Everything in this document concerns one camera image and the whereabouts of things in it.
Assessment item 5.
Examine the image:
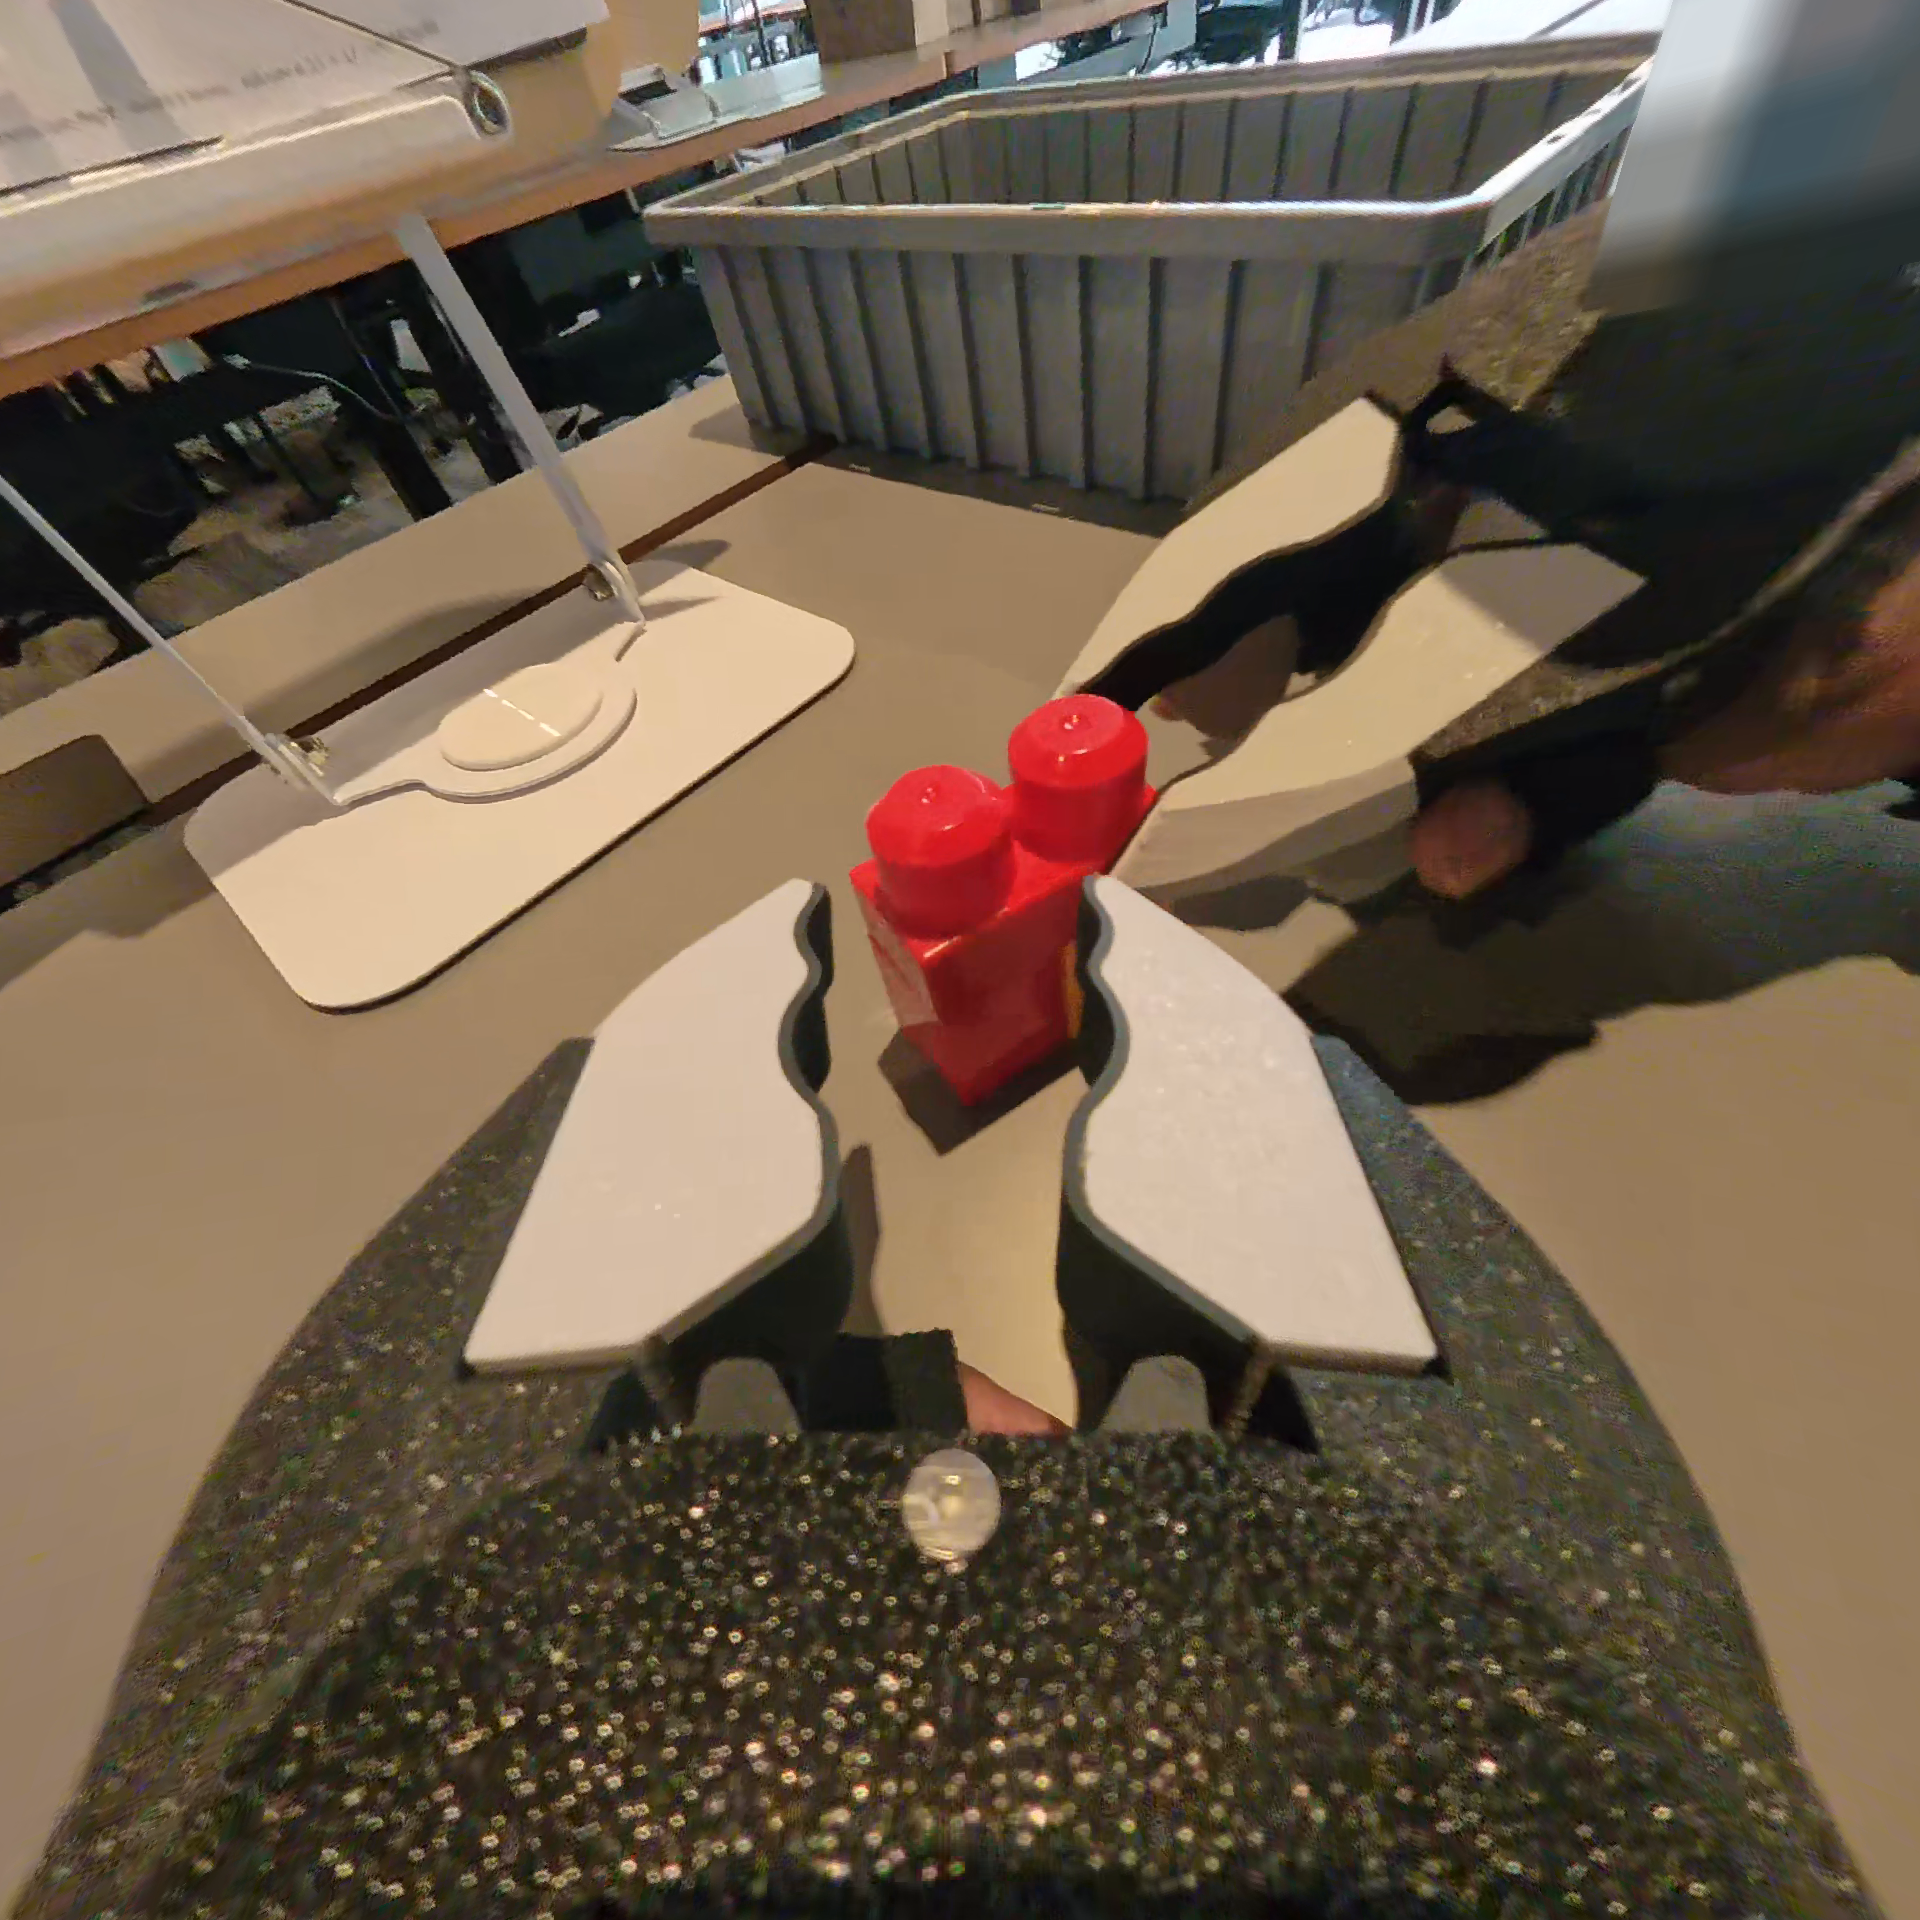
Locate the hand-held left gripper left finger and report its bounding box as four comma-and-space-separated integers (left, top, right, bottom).
461, 879, 841, 1373

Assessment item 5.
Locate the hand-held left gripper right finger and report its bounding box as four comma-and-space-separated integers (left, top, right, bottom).
1055, 874, 1445, 1380

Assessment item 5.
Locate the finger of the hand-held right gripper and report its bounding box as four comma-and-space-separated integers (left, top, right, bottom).
1055, 393, 1423, 714
1116, 543, 1650, 906

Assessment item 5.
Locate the red two-stud building block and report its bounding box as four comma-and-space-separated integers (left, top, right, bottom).
850, 693, 1159, 1110

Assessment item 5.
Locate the person's right hand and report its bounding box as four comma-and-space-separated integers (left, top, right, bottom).
1170, 575, 1920, 906

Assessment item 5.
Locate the grey plastic bin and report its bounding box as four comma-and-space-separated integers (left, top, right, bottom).
643, 30, 1670, 503

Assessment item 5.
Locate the white sign stand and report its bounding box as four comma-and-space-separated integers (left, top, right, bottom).
0, 74, 857, 1012

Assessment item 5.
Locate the stack of cardboard boxes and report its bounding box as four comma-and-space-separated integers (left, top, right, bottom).
806, 0, 919, 65

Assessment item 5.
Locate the printed instruction sheet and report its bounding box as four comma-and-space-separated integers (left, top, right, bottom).
0, 0, 610, 199

